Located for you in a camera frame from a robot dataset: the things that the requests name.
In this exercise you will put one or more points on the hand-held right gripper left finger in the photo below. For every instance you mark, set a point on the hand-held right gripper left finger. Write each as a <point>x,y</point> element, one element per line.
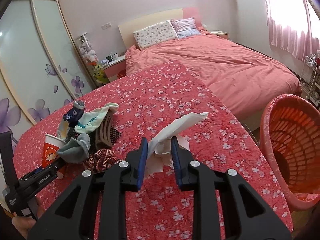
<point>141,160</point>

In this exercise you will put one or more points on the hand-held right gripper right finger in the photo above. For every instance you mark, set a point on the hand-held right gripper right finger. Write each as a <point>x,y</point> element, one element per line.
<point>175,160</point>

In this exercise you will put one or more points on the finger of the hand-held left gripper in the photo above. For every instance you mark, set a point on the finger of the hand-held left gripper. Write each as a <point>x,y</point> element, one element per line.
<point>59,166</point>

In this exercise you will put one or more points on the red paper cup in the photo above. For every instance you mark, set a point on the red paper cup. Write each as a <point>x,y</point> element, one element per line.
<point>50,150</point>

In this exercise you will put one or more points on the white tissue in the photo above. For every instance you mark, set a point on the white tissue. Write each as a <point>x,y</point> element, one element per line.
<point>185,122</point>

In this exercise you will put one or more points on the brown hair claw clip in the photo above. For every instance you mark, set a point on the brown hair claw clip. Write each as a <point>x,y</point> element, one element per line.
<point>103,132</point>

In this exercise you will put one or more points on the pale green white sock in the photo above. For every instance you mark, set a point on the pale green white sock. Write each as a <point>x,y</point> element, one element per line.
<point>92,122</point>

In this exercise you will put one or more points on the orange plastic basket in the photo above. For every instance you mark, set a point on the orange plastic basket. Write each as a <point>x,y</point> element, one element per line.
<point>287,140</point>

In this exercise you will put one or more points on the person's left hand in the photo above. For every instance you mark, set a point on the person's left hand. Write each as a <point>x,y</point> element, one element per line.
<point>23,227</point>

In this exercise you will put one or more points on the grey sock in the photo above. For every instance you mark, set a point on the grey sock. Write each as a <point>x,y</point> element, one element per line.
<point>72,150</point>

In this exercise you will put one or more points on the black mesh cloth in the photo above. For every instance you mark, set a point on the black mesh cloth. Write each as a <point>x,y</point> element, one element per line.
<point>115,135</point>

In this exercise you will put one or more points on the white yellow sock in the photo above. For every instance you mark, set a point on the white yellow sock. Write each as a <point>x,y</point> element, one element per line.
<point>62,130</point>

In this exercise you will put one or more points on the maroon plaid scrunchie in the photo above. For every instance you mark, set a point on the maroon plaid scrunchie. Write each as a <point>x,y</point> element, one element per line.
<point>100,158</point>

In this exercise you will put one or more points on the dark blue patterned sock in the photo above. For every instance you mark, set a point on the dark blue patterned sock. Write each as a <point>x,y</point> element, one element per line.
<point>73,115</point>

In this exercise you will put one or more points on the red floral tablecloth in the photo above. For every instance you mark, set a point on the red floral tablecloth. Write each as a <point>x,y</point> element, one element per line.
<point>162,97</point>

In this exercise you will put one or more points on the pink nightstand with white top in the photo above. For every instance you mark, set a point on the pink nightstand with white top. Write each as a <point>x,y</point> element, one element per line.
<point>113,72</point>

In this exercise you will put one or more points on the white mug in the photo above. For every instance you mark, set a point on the white mug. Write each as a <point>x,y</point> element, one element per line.
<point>114,56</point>

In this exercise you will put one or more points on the bed with pink duvet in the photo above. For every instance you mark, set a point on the bed with pink duvet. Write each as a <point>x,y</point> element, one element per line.
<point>225,62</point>

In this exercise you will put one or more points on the floral sliding wardrobe door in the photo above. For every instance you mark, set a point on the floral sliding wardrobe door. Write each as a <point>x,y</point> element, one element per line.
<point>25,55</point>

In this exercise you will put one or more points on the hanging group of plush toys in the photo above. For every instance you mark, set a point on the hanging group of plush toys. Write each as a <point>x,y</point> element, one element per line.
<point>88,52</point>

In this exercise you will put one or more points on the white printed pillow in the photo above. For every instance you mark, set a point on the white printed pillow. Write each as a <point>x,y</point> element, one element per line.
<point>155,33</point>

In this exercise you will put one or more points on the pink striped pillow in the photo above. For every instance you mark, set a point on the pink striped pillow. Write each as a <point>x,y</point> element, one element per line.
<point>186,27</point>

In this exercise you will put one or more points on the pink nightstand with cream top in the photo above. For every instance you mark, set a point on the pink nightstand with cream top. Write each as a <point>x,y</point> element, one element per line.
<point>220,33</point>

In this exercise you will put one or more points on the cream pink headboard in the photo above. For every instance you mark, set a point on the cream pink headboard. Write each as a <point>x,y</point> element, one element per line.
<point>150,20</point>

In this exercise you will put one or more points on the pink curtain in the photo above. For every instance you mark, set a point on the pink curtain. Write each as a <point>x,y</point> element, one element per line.
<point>287,30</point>

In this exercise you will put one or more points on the white bed frame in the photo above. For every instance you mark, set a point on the white bed frame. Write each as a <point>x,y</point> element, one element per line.
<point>252,123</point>

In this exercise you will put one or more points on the white wall outlet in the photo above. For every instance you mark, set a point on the white wall outlet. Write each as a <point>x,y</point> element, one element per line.
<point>106,26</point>

